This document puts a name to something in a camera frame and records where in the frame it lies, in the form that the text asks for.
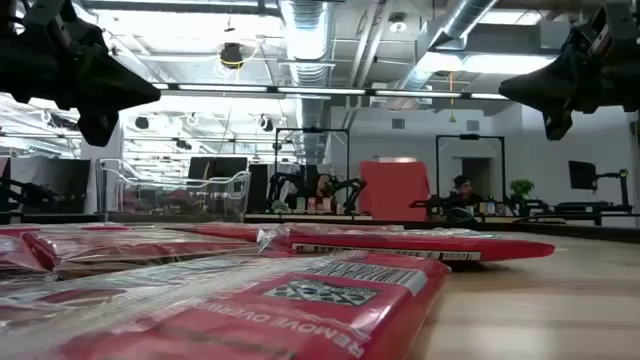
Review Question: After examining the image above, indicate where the dark partition wall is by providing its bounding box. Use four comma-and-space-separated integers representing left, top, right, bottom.
9, 158, 92, 215

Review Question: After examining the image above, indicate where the silver ceiling duct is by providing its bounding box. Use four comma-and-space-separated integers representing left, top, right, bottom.
278, 0, 332, 166
394, 0, 499, 109

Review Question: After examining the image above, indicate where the dark background monitor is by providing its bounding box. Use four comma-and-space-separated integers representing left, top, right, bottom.
187, 156, 250, 194

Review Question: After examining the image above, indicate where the black ceiling fixture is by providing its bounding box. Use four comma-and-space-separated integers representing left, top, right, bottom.
219, 42, 245, 70

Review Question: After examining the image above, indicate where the person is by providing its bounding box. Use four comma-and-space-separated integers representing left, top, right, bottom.
446, 174, 485, 210

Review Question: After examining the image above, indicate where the red panel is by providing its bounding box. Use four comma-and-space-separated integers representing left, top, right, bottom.
358, 159, 432, 222

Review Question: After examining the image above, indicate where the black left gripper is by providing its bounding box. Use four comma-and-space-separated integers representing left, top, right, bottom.
0, 0, 162, 148

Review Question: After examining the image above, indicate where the green potted plant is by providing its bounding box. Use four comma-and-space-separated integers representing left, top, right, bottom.
509, 178, 536, 205

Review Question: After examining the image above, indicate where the long ceiling light bar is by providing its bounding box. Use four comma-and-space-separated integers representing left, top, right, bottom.
152, 82, 510, 101

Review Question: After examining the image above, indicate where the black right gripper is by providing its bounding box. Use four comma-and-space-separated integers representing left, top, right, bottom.
498, 0, 640, 142

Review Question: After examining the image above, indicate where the clear plastic basket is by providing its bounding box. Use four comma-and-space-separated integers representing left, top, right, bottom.
94, 157, 252, 222

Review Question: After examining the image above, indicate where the red popcorn bag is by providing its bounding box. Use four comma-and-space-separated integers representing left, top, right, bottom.
0, 232, 59, 276
257, 222, 556, 264
0, 223, 131, 236
0, 252, 451, 360
29, 227, 261, 281
164, 223, 281, 244

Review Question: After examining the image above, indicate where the black monitor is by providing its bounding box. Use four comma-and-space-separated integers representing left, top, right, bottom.
568, 159, 599, 192

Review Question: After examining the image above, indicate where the black stand frame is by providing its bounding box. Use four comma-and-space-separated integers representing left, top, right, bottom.
435, 133, 507, 211
273, 127, 351, 216

